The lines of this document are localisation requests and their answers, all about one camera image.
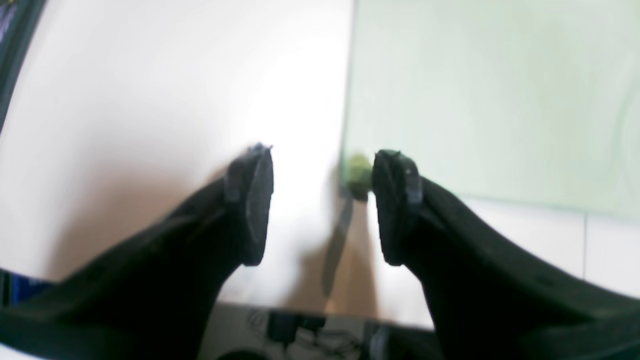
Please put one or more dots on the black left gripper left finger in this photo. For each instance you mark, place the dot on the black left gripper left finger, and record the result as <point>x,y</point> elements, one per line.
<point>150,296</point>

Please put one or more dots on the light green polo T-shirt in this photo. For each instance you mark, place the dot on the light green polo T-shirt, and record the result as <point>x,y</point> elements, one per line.
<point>528,101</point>

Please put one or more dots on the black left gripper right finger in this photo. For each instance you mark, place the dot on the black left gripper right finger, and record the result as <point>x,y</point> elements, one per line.
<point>488,298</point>

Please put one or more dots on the black power brick left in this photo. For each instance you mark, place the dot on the black power brick left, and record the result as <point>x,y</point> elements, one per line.
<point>282,327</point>

